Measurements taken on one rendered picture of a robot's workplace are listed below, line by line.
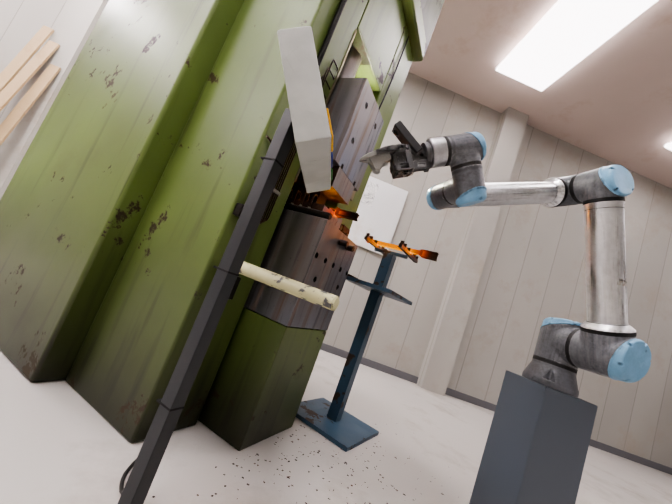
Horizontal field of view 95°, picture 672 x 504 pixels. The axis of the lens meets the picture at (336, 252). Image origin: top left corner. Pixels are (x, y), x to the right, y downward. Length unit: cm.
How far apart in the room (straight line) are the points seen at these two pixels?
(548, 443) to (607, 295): 56
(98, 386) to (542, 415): 157
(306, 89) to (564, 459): 147
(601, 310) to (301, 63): 123
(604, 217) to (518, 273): 330
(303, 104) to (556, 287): 457
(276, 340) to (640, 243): 545
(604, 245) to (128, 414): 168
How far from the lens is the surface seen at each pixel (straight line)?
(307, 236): 125
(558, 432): 151
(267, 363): 126
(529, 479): 150
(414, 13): 229
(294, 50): 84
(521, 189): 134
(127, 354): 132
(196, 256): 115
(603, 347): 142
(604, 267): 141
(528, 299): 475
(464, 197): 103
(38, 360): 153
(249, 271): 105
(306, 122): 74
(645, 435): 616
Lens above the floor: 64
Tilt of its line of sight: 8 degrees up
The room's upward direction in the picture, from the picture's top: 20 degrees clockwise
